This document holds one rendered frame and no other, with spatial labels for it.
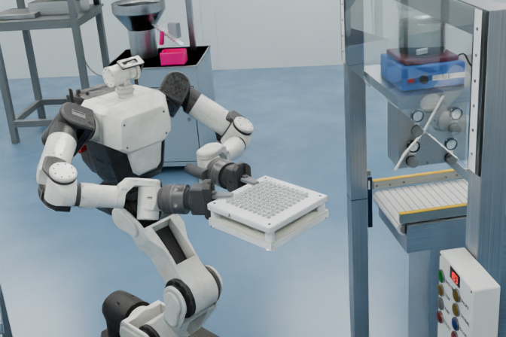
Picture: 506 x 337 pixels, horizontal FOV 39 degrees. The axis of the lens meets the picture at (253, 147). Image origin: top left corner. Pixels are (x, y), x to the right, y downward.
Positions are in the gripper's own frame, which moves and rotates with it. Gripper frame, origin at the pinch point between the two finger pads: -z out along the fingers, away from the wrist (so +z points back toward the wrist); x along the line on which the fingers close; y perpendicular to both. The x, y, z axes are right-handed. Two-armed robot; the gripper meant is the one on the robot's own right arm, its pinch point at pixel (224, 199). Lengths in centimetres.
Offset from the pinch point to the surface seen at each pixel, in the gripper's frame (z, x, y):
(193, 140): 89, 72, -244
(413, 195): -54, 21, -50
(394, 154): -48, -3, -27
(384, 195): -44, 21, -49
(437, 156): -61, -2, -28
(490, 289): -69, -5, 50
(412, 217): -53, 19, -29
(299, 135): 30, 97, -320
